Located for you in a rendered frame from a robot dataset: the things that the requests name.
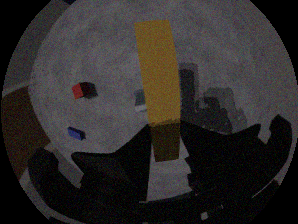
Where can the blue rectangular block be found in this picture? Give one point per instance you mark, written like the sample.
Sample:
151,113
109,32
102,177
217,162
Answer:
75,133

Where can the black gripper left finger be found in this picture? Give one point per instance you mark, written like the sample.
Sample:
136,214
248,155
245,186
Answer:
129,163

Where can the yellow bar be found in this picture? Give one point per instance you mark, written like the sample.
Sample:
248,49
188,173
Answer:
161,85

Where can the red block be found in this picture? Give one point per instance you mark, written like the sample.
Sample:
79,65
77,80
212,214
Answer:
81,90

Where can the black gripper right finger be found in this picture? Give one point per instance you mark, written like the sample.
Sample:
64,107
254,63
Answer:
210,151

